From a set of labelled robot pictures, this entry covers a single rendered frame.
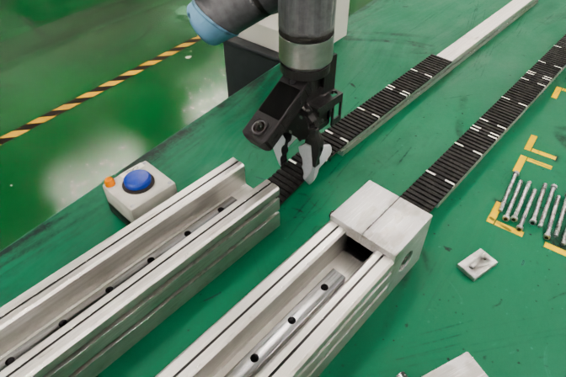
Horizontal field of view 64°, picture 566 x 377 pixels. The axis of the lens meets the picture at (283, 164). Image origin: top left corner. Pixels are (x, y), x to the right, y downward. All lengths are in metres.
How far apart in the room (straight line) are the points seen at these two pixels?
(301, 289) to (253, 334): 0.08
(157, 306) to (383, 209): 0.32
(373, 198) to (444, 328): 0.19
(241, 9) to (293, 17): 0.12
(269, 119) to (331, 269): 0.22
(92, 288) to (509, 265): 0.57
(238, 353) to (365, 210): 0.24
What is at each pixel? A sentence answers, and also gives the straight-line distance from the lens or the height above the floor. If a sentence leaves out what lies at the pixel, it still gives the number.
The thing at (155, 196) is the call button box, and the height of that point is 0.84.
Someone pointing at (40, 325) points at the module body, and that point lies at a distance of 0.63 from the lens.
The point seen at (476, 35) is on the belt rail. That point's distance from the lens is 1.27.
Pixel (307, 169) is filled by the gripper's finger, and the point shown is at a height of 0.83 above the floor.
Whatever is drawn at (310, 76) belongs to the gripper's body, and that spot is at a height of 1.00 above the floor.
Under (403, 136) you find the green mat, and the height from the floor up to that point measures 0.78.
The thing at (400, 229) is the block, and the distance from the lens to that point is 0.60.
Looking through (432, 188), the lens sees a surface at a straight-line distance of 0.76.
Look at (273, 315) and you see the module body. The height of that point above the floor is 0.83.
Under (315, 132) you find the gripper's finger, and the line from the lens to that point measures 0.67.
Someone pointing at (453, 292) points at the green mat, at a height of 0.78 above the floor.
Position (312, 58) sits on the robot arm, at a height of 1.03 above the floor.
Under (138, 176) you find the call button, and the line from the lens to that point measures 0.71.
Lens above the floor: 1.32
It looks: 42 degrees down
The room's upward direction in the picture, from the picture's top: straight up
